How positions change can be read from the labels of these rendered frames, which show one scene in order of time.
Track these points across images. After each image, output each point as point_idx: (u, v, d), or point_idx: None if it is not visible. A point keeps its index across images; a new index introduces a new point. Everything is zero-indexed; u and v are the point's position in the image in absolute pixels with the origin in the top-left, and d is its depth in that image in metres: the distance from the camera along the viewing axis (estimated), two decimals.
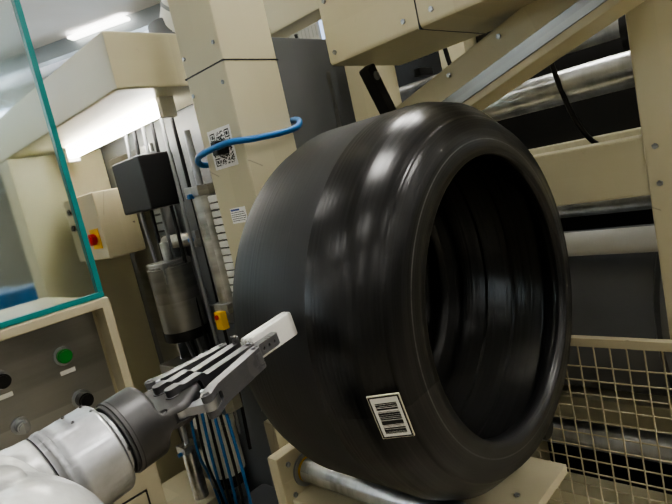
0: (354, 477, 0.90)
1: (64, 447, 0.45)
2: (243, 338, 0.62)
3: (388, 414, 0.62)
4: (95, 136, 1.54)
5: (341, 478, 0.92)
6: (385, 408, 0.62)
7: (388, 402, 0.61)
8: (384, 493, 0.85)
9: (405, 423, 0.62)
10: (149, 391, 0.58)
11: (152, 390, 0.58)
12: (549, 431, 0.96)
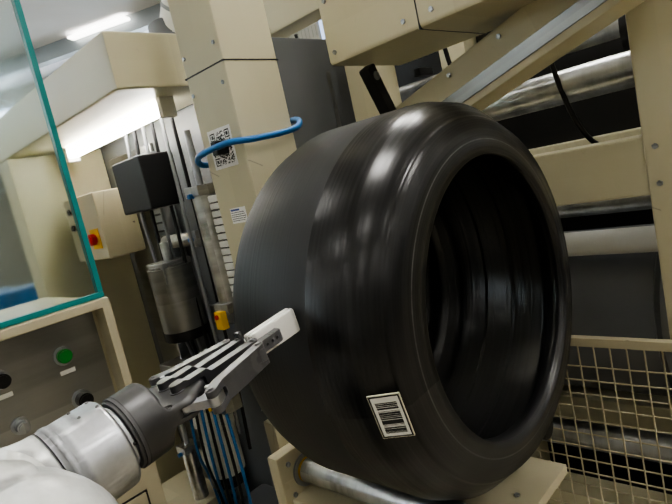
0: (354, 477, 0.90)
1: (71, 442, 0.45)
2: (246, 334, 0.62)
3: (388, 413, 0.62)
4: (95, 136, 1.54)
5: (341, 478, 0.92)
6: (385, 408, 0.62)
7: (389, 401, 0.61)
8: (384, 493, 0.85)
9: (405, 423, 0.62)
10: (153, 388, 0.59)
11: (156, 386, 0.59)
12: (549, 431, 0.96)
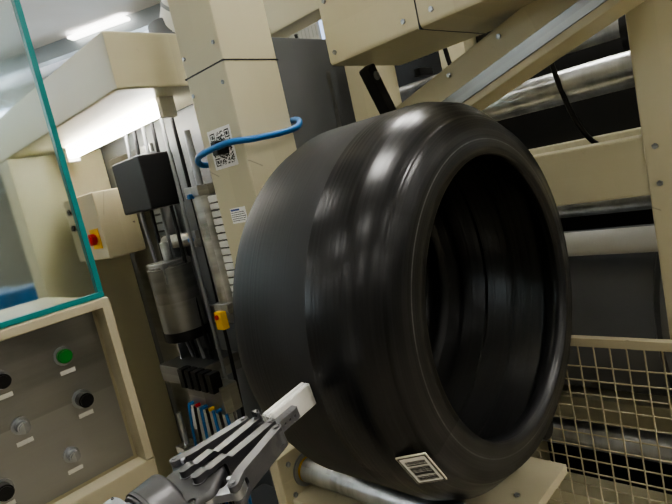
0: (355, 499, 0.90)
1: None
2: (264, 413, 0.63)
3: (419, 468, 0.66)
4: (95, 136, 1.54)
5: (347, 496, 0.92)
6: (415, 465, 0.65)
7: (417, 460, 0.65)
8: None
9: (436, 472, 0.66)
10: (174, 470, 0.60)
11: (177, 468, 0.60)
12: (549, 424, 0.96)
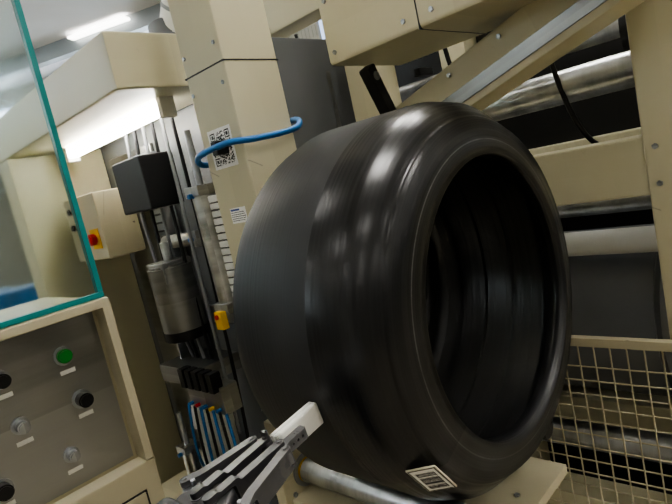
0: (351, 485, 0.90)
1: None
2: (273, 434, 0.64)
3: (429, 478, 0.67)
4: (95, 136, 1.54)
5: (340, 487, 0.91)
6: (425, 476, 0.67)
7: (427, 472, 0.66)
8: (383, 503, 0.85)
9: (446, 481, 0.67)
10: (184, 491, 0.60)
11: (187, 489, 0.61)
12: (550, 429, 0.96)
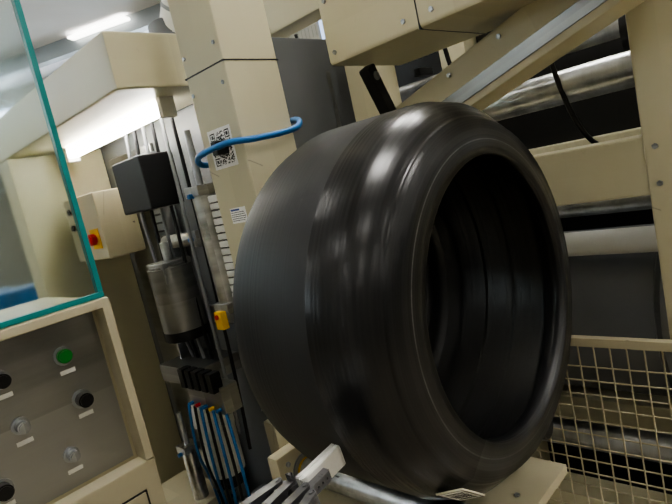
0: None
1: None
2: (298, 476, 0.66)
3: (458, 495, 0.71)
4: (95, 136, 1.54)
5: None
6: (454, 495, 0.71)
7: (456, 493, 0.70)
8: None
9: (474, 495, 0.71)
10: None
11: None
12: None
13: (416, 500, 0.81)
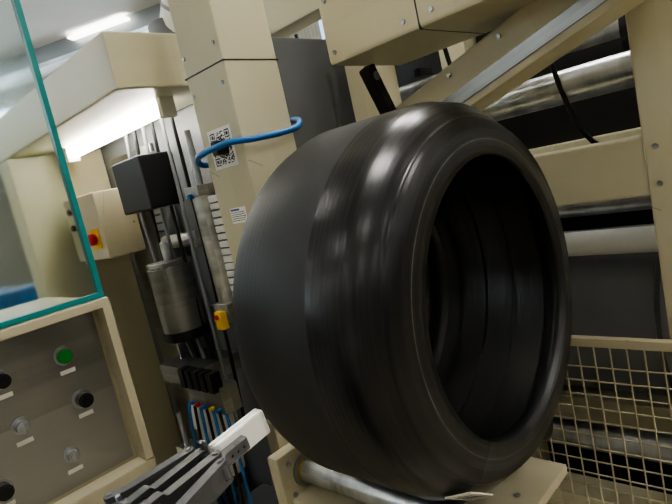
0: (358, 500, 0.91)
1: None
2: (210, 444, 0.58)
3: (467, 497, 0.73)
4: (95, 136, 1.54)
5: None
6: (463, 497, 0.72)
7: (464, 496, 0.71)
8: None
9: (483, 495, 0.73)
10: None
11: None
12: (549, 423, 0.96)
13: None
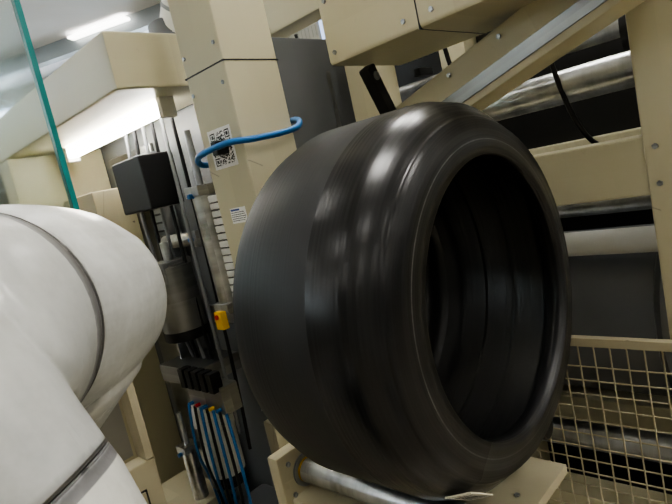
0: (358, 500, 0.91)
1: None
2: None
3: (467, 497, 0.73)
4: (95, 136, 1.54)
5: None
6: (463, 497, 0.72)
7: (464, 496, 0.71)
8: None
9: (483, 495, 0.73)
10: None
11: None
12: (549, 423, 0.96)
13: None
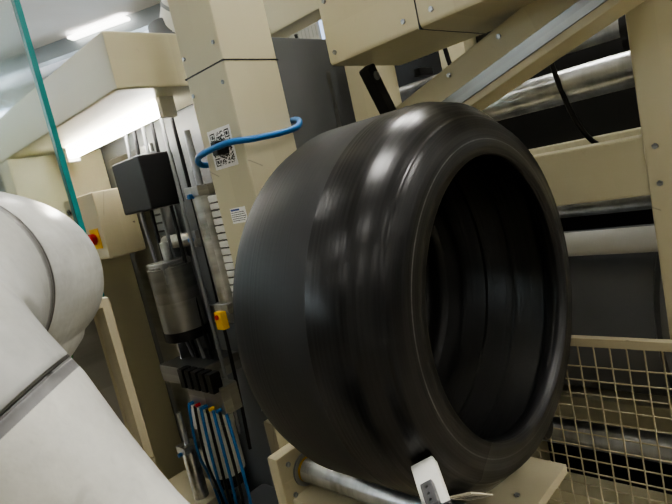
0: (358, 500, 0.91)
1: None
2: None
3: (467, 497, 0.73)
4: (95, 136, 1.54)
5: None
6: (463, 497, 0.72)
7: (464, 496, 0.71)
8: None
9: (483, 495, 0.73)
10: None
11: None
12: (549, 423, 0.96)
13: None
